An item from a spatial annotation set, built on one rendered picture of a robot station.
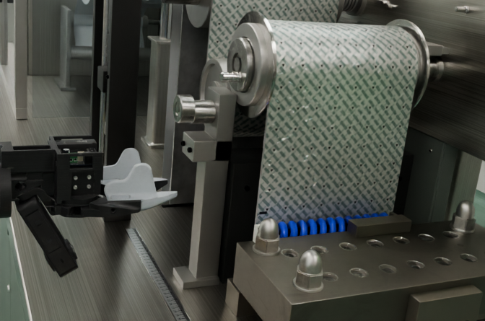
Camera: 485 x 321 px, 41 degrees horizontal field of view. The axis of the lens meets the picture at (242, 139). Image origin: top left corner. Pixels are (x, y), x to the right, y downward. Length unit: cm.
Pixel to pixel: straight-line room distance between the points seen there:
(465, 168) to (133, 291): 66
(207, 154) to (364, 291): 30
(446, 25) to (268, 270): 49
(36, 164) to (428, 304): 49
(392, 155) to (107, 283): 47
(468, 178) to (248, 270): 59
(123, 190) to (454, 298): 43
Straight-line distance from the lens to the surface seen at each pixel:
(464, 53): 104
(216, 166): 95
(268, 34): 86
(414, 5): 114
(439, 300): 85
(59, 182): 78
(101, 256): 110
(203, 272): 102
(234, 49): 91
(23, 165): 78
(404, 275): 86
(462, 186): 131
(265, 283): 80
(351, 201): 99
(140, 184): 80
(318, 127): 91
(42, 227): 81
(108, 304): 97
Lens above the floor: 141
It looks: 17 degrees down
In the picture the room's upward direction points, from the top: 6 degrees clockwise
